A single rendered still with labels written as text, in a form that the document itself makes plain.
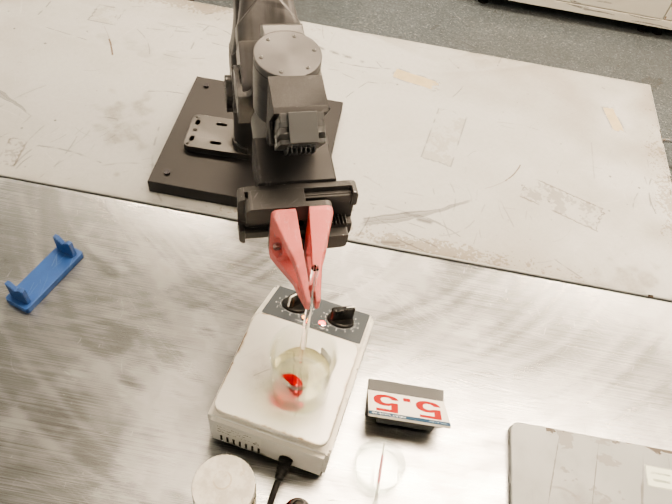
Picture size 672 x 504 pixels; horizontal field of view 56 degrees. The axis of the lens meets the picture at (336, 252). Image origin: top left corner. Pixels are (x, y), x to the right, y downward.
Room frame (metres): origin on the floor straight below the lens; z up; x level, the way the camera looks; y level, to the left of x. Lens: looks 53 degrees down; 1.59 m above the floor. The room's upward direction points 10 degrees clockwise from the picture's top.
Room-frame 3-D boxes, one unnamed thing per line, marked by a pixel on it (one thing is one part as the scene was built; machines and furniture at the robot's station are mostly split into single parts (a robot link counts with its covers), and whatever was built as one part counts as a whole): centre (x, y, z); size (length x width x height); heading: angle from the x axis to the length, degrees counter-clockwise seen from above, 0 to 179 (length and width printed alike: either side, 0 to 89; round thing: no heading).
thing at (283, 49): (0.47, 0.07, 1.21); 0.12 x 0.09 x 0.12; 18
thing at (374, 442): (0.23, -0.08, 0.91); 0.06 x 0.06 x 0.02
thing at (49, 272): (0.39, 0.35, 0.92); 0.10 x 0.03 x 0.04; 161
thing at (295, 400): (0.26, 0.01, 1.03); 0.07 x 0.06 x 0.08; 176
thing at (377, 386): (0.30, -0.11, 0.92); 0.09 x 0.06 x 0.04; 91
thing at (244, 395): (0.28, 0.03, 0.98); 0.12 x 0.12 x 0.01; 80
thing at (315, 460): (0.30, 0.02, 0.94); 0.22 x 0.13 x 0.08; 170
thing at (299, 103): (0.37, 0.05, 1.22); 0.07 x 0.06 x 0.11; 108
